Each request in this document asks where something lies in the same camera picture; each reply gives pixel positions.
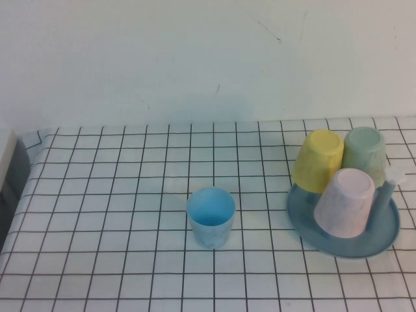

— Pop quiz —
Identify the blue plastic cup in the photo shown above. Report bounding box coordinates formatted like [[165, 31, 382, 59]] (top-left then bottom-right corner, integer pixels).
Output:
[[186, 187, 236, 250]]

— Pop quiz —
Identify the yellow plastic cup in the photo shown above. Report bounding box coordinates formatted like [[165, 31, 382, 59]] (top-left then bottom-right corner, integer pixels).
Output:
[[291, 129, 345, 194]]

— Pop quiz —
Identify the pink plastic cup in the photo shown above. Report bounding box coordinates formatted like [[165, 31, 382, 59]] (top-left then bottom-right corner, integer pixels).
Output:
[[313, 168, 376, 239]]

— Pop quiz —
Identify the green plastic cup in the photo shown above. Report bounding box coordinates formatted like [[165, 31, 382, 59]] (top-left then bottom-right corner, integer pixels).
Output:
[[342, 126, 387, 189]]

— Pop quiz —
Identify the blue cup stand tray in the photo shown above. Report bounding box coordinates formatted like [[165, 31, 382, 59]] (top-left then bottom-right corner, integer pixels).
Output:
[[287, 164, 406, 259]]

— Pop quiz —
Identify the white black-grid tablecloth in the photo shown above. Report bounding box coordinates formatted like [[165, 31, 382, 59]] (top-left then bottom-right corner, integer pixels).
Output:
[[0, 116, 416, 312]]

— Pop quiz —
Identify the dark grey furniture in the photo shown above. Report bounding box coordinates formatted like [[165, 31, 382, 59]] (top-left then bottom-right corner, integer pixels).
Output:
[[0, 138, 32, 251]]

